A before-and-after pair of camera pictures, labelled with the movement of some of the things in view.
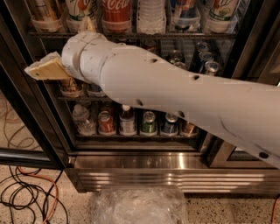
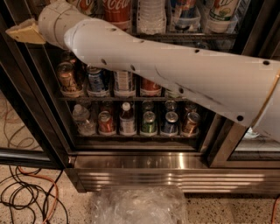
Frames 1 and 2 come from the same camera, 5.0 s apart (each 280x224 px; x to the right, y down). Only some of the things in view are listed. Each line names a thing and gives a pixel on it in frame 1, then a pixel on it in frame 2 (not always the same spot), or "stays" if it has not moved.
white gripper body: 70,53 -> 49,24
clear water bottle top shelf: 151,17 stays
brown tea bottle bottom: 127,121 stays
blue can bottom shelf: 170,125 stays
